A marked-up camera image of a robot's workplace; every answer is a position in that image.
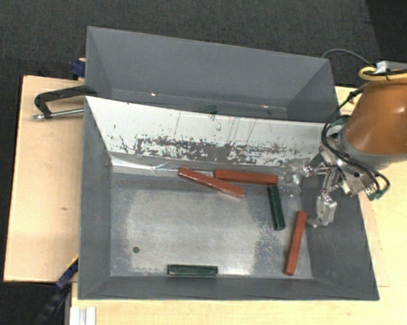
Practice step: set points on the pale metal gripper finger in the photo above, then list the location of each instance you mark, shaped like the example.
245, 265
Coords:
295, 172
325, 210

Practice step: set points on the dark green flat block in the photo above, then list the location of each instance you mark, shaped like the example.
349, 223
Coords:
192, 270
276, 207

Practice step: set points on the red-brown flat block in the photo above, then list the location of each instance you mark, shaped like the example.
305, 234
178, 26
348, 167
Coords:
210, 182
296, 242
245, 177

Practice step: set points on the grey metal bin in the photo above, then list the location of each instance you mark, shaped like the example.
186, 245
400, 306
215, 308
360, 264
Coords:
184, 227

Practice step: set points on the pale wood flat board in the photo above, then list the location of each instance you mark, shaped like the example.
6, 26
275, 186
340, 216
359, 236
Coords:
47, 188

